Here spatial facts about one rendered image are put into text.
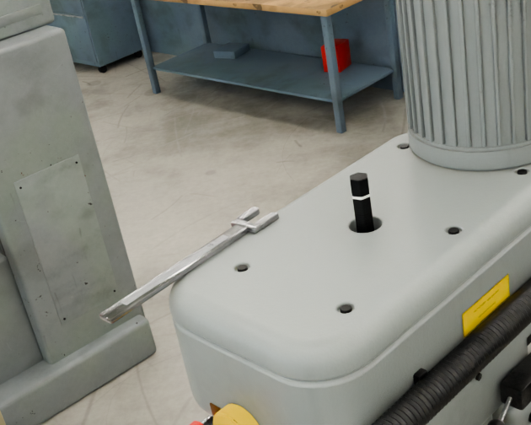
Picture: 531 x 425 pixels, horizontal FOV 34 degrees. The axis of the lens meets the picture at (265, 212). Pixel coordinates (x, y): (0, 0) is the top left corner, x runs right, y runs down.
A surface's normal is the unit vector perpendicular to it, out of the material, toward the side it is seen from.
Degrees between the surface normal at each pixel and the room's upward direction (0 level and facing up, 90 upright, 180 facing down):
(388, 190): 0
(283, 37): 90
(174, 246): 0
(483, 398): 90
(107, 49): 90
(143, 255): 0
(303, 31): 90
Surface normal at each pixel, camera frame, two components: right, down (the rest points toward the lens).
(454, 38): -0.51, 0.48
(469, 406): 0.70, 0.22
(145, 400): -0.17, -0.87
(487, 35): -0.14, 0.48
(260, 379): -0.69, 0.43
